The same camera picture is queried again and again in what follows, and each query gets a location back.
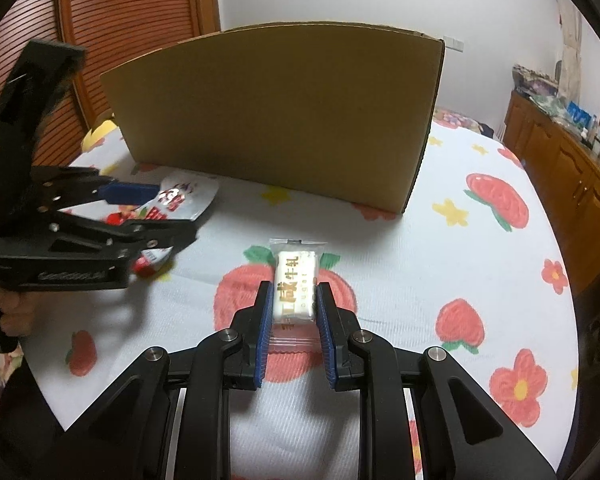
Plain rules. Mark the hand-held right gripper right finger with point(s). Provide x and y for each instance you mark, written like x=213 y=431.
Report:
x=326 y=335

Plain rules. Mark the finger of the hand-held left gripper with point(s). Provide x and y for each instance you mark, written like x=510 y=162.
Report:
x=165 y=235
x=130 y=193

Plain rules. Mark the white strawberry printed blanket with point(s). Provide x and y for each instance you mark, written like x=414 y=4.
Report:
x=430 y=260

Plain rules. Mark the yellow plush toy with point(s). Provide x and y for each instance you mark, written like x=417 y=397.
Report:
x=97 y=135

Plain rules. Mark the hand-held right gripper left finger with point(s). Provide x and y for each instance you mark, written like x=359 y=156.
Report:
x=262 y=335

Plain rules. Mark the pale patterned curtain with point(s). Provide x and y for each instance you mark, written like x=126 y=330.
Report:
x=572 y=45

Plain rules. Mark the floral cloth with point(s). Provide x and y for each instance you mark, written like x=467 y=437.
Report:
x=0 y=375

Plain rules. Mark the white nougat candy packet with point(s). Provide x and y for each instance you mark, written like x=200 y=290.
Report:
x=295 y=280

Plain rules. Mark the dark blue bed sheet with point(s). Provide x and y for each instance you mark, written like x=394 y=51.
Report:
x=489 y=131

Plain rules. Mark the red white snack bag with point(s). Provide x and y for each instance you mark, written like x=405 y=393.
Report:
x=180 y=195

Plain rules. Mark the white wall switch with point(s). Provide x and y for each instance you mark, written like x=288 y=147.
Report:
x=454 y=44

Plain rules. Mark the blue white box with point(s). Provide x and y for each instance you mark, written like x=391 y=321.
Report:
x=580 y=116

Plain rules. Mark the brown slatted wooden wardrobe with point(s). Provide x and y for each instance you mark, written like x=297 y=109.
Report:
x=130 y=10

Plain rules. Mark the brown cardboard box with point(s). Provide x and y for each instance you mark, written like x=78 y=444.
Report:
x=280 y=110

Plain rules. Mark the stack of printed packets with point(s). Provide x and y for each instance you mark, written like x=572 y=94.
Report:
x=535 y=80

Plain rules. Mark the person's left hand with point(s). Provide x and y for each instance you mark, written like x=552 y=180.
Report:
x=15 y=310

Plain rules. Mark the brown wooden dresser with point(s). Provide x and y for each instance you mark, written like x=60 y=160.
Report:
x=555 y=150

